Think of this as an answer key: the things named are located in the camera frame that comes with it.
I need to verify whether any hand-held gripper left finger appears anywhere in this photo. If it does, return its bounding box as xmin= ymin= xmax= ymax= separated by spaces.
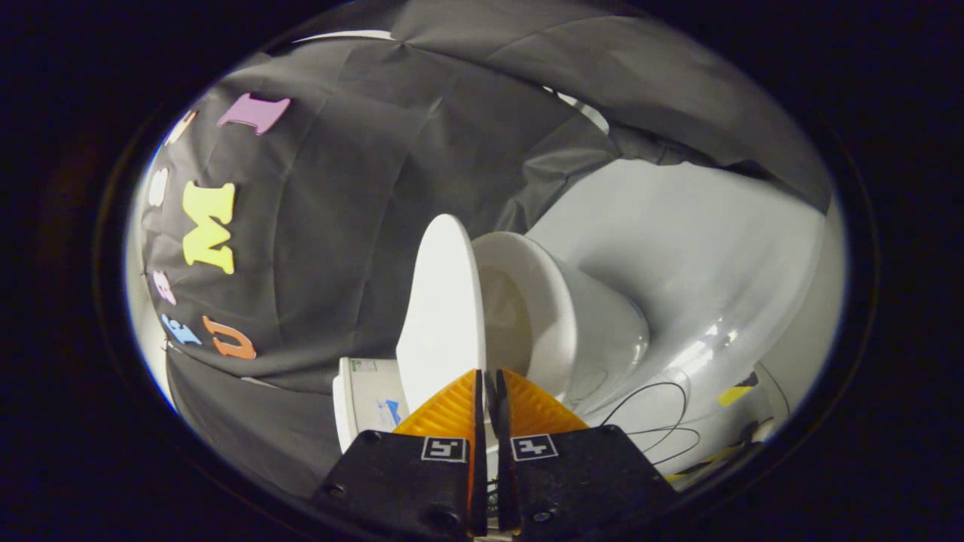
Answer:
xmin=313 ymin=369 xmax=489 ymax=539

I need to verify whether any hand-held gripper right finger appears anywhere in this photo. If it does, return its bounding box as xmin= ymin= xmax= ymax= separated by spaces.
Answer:
xmin=493 ymin=367 xmax=679 ymax=537

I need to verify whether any thin black cable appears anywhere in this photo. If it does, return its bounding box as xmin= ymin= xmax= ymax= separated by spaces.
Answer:
xmin=599 ymin=380 xmax=701 ymax=465

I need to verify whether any white toilet lid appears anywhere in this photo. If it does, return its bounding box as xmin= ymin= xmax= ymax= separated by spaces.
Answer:
xmin=395 ymin=214 xmax=487 ymax=415

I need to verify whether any white toilet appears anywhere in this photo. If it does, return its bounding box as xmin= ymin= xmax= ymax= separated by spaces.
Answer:
xmin=333 ymin=231 xmax=650 ymax=483

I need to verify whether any black backdrop cloth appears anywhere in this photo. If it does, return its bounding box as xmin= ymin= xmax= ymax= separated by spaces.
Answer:
xmin=139 ymin=0 xmax=833 ymax=498

